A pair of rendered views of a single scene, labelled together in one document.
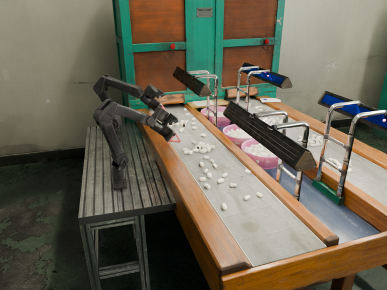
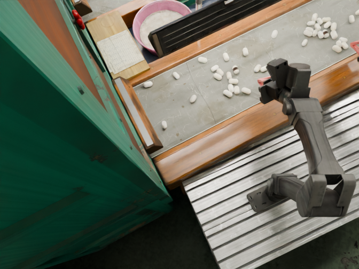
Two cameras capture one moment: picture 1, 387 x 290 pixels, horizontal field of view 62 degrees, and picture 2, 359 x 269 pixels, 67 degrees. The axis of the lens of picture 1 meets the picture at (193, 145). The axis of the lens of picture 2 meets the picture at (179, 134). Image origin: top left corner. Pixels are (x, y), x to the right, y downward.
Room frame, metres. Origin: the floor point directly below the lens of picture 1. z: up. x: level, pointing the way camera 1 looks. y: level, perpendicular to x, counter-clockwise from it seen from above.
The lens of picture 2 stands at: (2.42, 0.61, 1.72)
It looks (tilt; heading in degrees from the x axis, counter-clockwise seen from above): 72 degrees down; 270
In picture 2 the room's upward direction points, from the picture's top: 10 degrees counter-clockwise
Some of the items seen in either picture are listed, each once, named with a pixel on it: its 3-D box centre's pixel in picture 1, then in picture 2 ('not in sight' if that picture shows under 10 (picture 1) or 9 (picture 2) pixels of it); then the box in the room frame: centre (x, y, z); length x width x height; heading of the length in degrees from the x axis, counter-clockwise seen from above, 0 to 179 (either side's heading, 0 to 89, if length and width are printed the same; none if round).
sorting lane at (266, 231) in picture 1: (203, 153); (328, 29); (1.72, -0.06, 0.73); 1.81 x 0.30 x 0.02; 18
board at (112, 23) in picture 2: (208, 103); (116, 46); (2.61, -0.13, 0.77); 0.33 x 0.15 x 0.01; 108
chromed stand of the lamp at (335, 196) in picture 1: (348, 151); not in sight; (1.38, -0.74, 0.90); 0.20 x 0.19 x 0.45; 18
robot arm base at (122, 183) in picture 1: (118, 173); not in sight; (1.53, 0.41, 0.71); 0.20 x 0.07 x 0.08; 15
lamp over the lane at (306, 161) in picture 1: (261, 128); not in sight; (1.24, -0.28, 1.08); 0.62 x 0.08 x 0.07; 18
